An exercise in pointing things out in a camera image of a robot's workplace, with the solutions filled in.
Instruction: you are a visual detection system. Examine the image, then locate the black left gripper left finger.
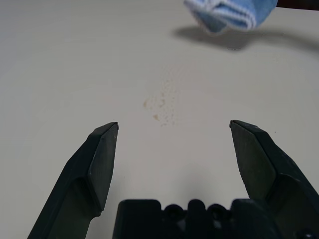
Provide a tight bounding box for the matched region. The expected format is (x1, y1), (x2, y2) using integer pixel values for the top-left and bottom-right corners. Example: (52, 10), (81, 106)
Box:
(26, 121), (120, 239)

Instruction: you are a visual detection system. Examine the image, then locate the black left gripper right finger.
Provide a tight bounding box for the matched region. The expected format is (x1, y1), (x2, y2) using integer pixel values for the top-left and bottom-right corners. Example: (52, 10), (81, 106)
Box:
(229, 119), (319, 239)

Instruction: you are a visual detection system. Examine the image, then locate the blue rag with white edging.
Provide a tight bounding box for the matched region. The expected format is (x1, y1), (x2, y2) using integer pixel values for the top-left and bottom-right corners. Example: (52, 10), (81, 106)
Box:
(183, 0), (279, 34)

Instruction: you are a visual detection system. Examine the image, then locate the brown liquid spill long blob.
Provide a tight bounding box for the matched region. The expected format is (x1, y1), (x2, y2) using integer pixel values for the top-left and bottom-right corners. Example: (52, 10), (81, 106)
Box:
(143, 63), (181, 127)

